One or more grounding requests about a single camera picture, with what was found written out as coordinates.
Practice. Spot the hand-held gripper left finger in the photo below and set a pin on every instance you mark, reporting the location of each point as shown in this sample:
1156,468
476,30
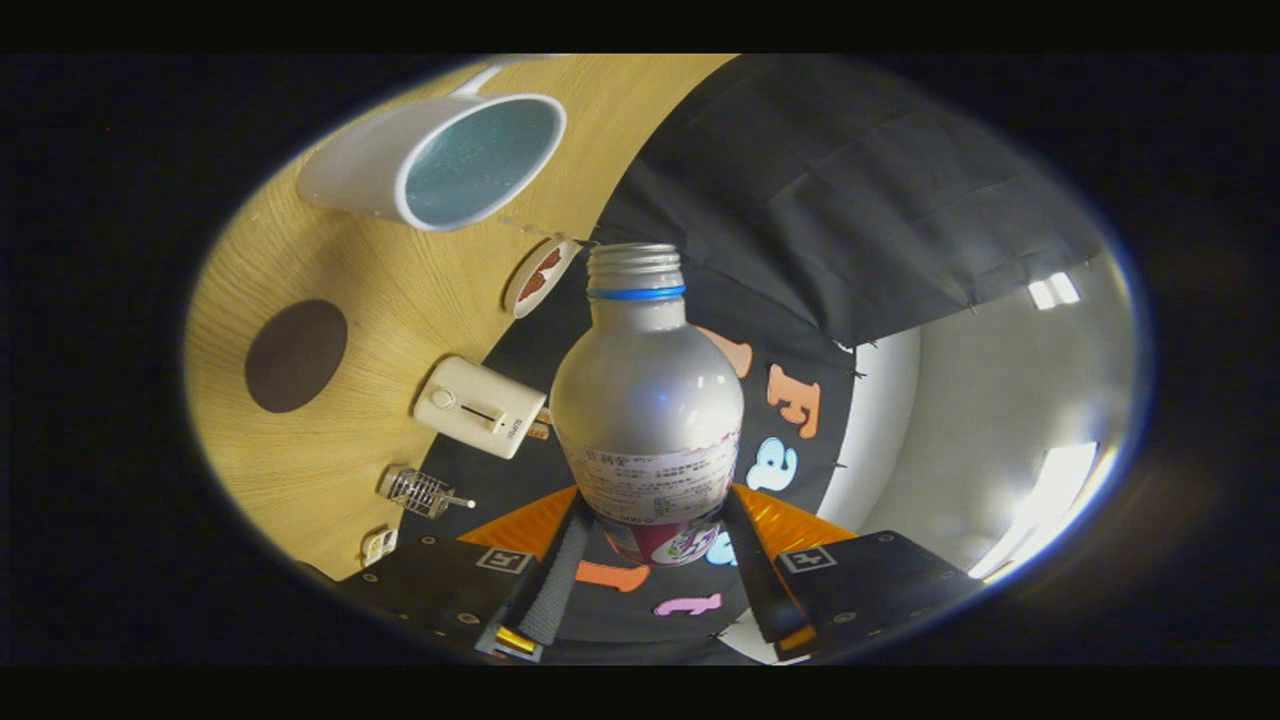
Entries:
555,580

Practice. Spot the brown meat piece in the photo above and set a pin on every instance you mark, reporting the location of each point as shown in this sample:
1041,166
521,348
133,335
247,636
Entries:
551,262
532,285

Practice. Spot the wooden table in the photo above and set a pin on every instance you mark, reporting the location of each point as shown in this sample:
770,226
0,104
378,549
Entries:
400,300

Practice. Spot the white divided dish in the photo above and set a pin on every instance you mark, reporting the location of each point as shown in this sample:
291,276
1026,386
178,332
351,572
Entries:
380,546

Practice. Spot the dark brown round coaster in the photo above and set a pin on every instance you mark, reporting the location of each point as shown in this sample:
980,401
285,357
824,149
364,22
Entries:
296,356

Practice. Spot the silver juice bottle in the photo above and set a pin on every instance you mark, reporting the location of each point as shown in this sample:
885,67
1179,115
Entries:
645,400

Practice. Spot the white cup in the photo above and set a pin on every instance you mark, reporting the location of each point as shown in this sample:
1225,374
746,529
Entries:
360,165

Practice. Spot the toast slice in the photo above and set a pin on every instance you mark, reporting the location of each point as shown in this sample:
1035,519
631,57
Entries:
540,430

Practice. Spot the small ceiling light panel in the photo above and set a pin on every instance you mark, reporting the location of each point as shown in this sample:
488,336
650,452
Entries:
1055,291

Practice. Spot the white round plate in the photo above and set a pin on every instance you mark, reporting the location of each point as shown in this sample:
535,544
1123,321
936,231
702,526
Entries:
518,300

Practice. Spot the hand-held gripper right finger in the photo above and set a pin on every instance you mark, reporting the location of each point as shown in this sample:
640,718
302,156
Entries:
755,580

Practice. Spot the white toaster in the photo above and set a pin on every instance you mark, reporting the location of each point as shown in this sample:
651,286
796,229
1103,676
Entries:
480,405

